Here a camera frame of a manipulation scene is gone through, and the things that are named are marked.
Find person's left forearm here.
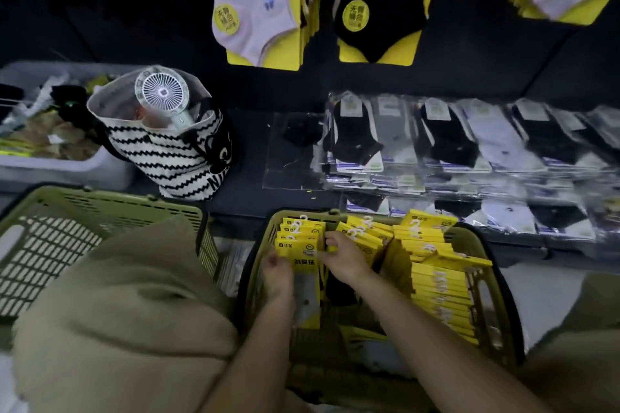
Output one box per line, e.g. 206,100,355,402
198,296,296,413

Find row of clear bagged socks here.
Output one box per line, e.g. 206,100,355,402
312,90,620,254

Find green basket black rim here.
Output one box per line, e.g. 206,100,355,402
236,208,526,413

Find stack of yellow packets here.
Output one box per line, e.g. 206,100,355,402
273,208,494,346

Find person's left hand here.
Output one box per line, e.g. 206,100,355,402
261,248,296,305

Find green shopping basket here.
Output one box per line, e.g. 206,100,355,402
0,184,222,327

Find black white zigzag tote bag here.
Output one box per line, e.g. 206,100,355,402
87,65,234,201

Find person's right hand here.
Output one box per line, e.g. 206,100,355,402
317,231,374,285

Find white plastic bin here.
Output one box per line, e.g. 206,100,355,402
0,61,141,194

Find person's right forearm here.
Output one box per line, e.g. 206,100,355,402
353,272,553,413

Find white handheld fan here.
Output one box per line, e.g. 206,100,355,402
134,66,191,133

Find olive trousers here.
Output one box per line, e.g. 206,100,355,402
12,216,620,413

